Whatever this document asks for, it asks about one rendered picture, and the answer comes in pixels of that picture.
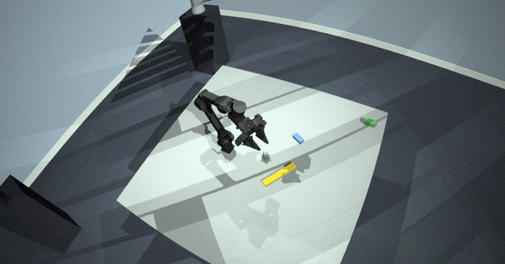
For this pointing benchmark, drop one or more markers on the green triangular prism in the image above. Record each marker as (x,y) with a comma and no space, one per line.
(369,122)

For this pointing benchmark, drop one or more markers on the blue rectangular block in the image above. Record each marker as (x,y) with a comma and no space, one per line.
(299,138)

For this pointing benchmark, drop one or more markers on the yellow bar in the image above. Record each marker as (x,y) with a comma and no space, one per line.
(279,174)

